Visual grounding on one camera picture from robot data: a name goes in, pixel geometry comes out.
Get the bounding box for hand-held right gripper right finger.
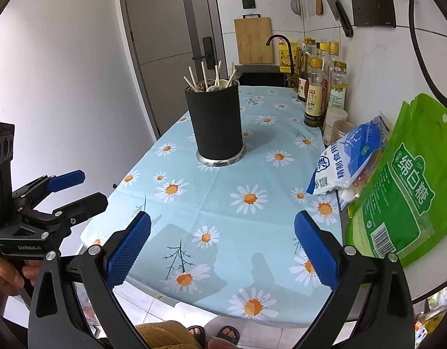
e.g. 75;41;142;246
294;210;415;349

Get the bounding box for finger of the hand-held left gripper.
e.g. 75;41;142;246
13;170;86;209
22;192;108;226

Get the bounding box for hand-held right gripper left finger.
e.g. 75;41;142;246
27;211;153;349

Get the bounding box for black cylindrical utensil holder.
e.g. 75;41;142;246
184;82;247;168

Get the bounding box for pile of chopsticks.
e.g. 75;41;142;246
183;60;239;93

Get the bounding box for person's left hand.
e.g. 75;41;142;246
0;254;42;299

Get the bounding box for white plastic packet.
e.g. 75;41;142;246
338;185;362;211

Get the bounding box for blue and white salt bag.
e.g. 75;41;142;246
306;116;393;195

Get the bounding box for blue daisy print tablecloth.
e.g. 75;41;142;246
80;85;344;330

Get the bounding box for person's brown fleece pants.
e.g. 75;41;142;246
134;320;195;349

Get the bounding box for green sugar bag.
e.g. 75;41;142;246
345;94;447;267

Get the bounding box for person's left foot black slipper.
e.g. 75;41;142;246
187;325;207;348

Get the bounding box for person's foot black slipper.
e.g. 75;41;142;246
215;325;240;344
187;325;207;348

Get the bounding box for clear plastic jar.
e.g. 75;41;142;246
331;120;357;146

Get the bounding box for person's right foot black slipper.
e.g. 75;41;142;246
215;325;240;344

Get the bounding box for white lidded jar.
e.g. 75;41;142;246
323;107;350;142

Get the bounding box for row of condiment bottles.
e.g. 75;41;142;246
293;36;348;128

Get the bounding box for grey door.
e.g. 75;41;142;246
118;0;228;139

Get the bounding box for kitchen sink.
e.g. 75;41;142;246
238;63;293;88

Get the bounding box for black door lock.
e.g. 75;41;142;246
192;36;215;70

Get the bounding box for yellow oil jug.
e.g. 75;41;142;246
278;42;295;73

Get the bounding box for black curved faucet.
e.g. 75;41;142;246
265;34;295;81

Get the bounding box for wooden cutting board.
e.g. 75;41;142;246
234;15;274;65

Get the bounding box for hanging kitchen knife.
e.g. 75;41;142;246
321;0;354;38

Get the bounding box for black hose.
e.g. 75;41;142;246
398;0;447;113

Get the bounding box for black wall panel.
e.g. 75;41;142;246
351;0;397;28

